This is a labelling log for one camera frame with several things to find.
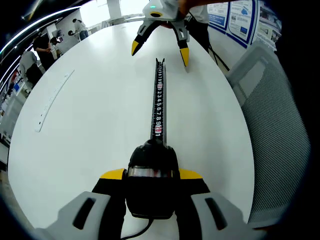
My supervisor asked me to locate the blue framed wall poster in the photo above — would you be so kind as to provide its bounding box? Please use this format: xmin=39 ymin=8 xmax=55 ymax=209
xmin=206 ymin=1 xmax=231 ymax=31
xmin=226 ymin=0 xmax=260 ymax=49

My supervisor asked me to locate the black strap cord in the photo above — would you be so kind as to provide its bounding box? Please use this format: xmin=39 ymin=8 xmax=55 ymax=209
xmin=120 ymin=216 xmax=156 ymax=240

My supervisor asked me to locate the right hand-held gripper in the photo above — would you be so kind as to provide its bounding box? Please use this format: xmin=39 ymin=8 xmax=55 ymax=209
xmin=131 ymin=0 xmax=191 ymax=67

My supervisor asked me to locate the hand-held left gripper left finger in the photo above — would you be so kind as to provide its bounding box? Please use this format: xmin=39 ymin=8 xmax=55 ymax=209
xmin=34 ymin=168 xmax=127 ymax=240

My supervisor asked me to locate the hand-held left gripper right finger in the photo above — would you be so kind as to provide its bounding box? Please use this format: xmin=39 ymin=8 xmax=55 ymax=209
xmin=175 ymin=168 xmax=270 ymax=240

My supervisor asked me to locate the white wall poster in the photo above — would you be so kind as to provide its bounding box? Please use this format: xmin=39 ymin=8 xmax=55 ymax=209
xmin=253 ymin=0 xmax=283 ymax=50

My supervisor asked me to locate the person's body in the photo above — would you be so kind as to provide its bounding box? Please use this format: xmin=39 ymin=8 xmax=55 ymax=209
xmin=186 ymin=0 xmax=232 ymax=72

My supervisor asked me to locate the white plastic ruler strip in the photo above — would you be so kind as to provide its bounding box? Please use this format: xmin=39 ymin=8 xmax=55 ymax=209
xmin=34 ymin=69 xmax=76 ymax=133

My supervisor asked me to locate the black tape measure with blade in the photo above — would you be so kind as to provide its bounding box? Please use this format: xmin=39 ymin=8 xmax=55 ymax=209
xmin=124 ymin=57 xmax=180 ymax=219

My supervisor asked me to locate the grey mesh office chair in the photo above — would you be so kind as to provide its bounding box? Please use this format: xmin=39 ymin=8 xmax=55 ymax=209
xmin=224 ymin=41 xmax=313 ymax=230

